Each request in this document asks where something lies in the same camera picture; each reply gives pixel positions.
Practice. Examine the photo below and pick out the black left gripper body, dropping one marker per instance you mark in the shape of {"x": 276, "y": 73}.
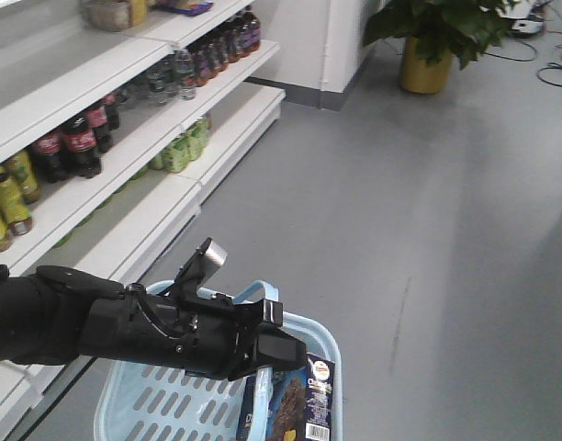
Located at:
{"x": 212, "y": 338}

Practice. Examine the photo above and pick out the blue Chocofello cookie box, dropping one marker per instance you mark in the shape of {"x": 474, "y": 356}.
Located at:
{"x": 301, "y": 403}

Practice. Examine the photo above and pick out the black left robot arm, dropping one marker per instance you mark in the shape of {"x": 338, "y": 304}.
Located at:
{"x": 57, "y": 314}

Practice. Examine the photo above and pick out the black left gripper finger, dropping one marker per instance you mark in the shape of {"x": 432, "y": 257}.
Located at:
{"x": 279, "y": 350}
{"x": 270, "y": 312}

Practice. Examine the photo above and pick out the cola bottles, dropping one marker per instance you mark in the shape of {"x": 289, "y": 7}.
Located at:
{"x": 74, "y": 148}

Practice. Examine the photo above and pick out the potted green plant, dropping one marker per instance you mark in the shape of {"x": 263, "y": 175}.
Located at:
{"x": 435, "y": 33}

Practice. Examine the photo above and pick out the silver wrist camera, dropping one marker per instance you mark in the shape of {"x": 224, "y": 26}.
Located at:
{"x": 207, "y": 259}

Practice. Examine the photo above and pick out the light blue plastic basket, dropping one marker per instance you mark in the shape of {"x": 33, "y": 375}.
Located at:
{"x": 141, "y": 402}

